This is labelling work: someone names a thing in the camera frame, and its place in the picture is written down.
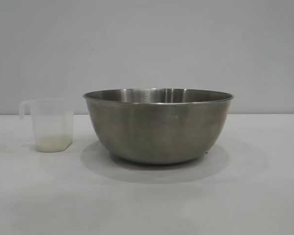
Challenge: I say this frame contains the stainless steel mixing bowl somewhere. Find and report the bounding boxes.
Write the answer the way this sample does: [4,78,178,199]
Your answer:
[82,88,235,164]

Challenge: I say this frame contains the clear plastic measuring cup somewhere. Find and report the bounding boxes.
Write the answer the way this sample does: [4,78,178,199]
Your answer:
[19,97,74,153]

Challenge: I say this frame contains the white rice grains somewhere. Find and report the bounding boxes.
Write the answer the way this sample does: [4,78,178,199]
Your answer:
[36,135,73,152]

